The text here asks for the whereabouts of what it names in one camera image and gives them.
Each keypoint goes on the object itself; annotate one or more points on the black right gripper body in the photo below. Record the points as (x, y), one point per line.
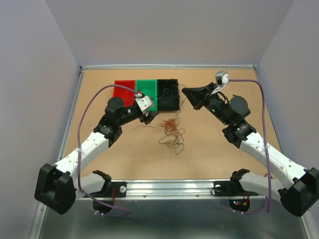
(216, 105)

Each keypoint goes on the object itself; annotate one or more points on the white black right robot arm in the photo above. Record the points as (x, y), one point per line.
(289, 183)

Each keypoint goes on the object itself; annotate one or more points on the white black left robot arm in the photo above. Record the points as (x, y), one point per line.
(59, 185)

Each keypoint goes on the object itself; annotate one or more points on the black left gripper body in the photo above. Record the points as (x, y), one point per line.
(132, 114)

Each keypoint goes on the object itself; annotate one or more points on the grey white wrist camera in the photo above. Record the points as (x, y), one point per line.
(145, 103)
(222, 80)

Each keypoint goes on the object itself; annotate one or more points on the grey white right wrist camera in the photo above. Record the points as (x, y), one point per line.
(222, 80)

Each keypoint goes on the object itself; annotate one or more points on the red plastic bin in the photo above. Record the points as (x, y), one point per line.
(127, 95)

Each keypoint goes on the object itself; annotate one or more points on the grey white left wrist camera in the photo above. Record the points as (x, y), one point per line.
(145, 103)

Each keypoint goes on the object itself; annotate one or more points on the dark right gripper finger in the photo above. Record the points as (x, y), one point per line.
(198, 91)
(198, 100)

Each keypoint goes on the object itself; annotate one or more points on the aluminium front mounting rail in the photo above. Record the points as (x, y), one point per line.
(174, 188)

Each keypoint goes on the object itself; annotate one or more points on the green plastic bin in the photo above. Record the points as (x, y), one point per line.
(149, 88)

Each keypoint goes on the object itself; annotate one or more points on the black plastic bin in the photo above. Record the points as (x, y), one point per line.
(168, 95)

